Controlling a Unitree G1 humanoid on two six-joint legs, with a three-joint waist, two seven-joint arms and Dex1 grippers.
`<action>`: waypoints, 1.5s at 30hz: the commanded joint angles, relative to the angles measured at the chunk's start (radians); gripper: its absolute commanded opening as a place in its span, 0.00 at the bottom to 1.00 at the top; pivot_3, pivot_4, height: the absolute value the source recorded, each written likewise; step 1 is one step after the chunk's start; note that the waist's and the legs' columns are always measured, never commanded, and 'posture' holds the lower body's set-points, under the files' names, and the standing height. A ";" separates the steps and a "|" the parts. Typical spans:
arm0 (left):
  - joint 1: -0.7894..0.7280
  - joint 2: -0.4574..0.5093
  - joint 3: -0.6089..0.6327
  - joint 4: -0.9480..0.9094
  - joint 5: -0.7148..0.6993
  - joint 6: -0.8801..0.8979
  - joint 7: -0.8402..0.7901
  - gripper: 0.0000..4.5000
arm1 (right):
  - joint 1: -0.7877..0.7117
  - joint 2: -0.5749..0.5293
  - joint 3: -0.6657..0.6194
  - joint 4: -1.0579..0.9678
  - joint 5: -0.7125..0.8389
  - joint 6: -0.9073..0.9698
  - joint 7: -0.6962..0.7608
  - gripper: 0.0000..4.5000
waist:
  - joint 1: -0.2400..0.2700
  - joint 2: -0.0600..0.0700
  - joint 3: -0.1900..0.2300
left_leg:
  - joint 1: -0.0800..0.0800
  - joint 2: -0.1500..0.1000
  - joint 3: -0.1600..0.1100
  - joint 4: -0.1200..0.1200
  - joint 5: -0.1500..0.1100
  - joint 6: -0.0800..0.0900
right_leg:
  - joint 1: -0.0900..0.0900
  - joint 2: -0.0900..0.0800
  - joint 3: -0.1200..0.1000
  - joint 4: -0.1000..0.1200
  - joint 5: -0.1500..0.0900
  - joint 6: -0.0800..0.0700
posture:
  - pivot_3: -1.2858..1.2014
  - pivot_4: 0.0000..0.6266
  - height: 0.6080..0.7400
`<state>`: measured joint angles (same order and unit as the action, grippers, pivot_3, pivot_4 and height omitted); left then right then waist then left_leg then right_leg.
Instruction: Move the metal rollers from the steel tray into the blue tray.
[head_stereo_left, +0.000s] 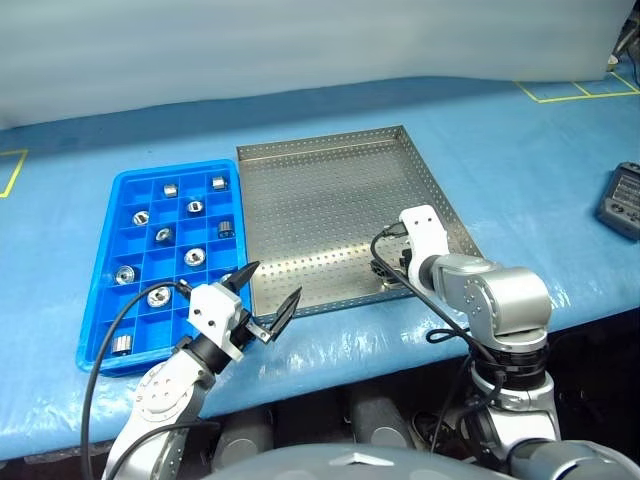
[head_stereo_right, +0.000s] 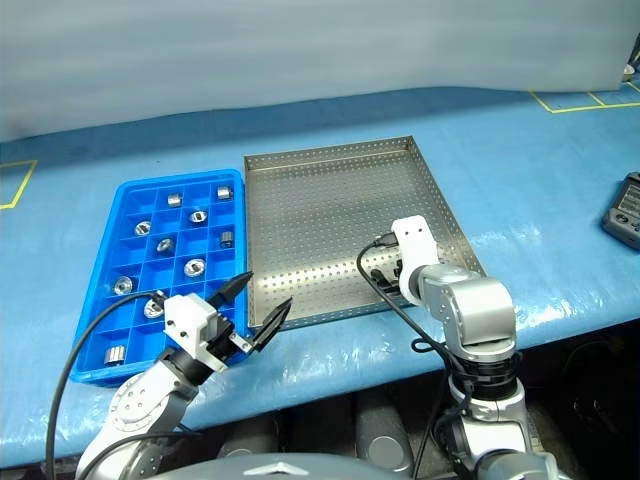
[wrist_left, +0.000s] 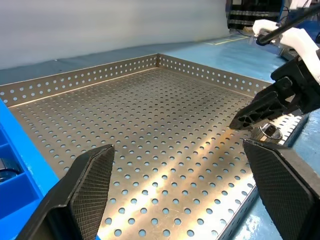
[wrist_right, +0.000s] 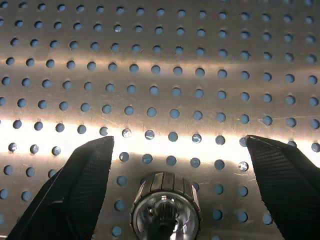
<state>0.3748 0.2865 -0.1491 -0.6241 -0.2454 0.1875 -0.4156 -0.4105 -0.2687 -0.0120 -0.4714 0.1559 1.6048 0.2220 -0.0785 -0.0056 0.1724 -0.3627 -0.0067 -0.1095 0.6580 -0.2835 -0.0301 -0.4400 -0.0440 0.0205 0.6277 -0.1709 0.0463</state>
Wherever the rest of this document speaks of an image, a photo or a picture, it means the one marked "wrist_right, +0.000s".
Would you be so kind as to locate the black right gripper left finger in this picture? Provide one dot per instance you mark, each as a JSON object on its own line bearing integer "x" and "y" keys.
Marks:
{"x": 72, "y": 190}

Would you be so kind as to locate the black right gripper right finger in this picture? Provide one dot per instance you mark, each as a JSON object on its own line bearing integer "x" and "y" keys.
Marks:
{"x": 287, "y": 180}

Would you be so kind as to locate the dark metal rotor with magnets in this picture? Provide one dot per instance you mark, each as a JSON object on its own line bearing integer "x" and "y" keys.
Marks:
{"x": 165, "y": 207}

